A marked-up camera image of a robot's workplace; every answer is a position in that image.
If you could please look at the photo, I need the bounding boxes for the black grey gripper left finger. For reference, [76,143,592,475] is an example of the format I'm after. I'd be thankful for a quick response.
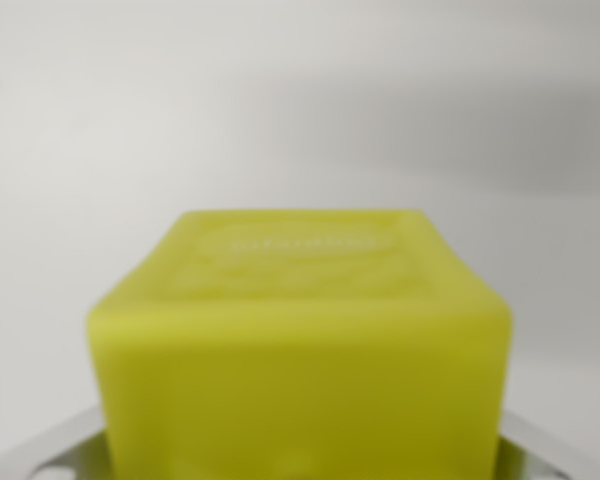
[0,404,115,480]

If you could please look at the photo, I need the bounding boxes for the yellow cube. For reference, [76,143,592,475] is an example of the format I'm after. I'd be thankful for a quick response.
[85,207,513,480]

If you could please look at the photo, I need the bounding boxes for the black grey gripper right finger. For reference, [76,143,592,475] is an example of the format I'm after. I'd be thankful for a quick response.
[494,408,574,480]

